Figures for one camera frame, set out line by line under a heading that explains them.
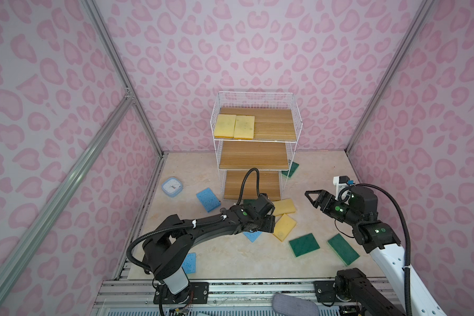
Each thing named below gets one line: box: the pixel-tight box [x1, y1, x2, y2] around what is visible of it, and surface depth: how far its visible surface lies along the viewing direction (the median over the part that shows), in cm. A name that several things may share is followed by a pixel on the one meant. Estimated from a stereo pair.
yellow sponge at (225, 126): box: [213, 113, 237, 139], surface depth 70 cm
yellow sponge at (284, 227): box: [272, 213, 297, 242], surface depth 91 cm
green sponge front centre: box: [288, 233, 321, 258], surface depth 85 cm
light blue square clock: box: [161, 177, 184, 198], surface depth 103 cm
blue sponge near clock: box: [196, 187, 222, 213], surface depth 100 cm
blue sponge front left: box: [181, 252, 197, 274], surface depth 82 cm
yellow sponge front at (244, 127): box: [233, 114, 256, 141], surface depth 71 cm
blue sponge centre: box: [242, 231, 263, 243], surface depth 89 cm
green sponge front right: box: [326, 233, 361, 267], surface depth 83 cm
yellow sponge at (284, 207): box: [272, 198, 297, 217], surface depth 97 cm
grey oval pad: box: [271, 293, 320, 316], surface depth 69 cm
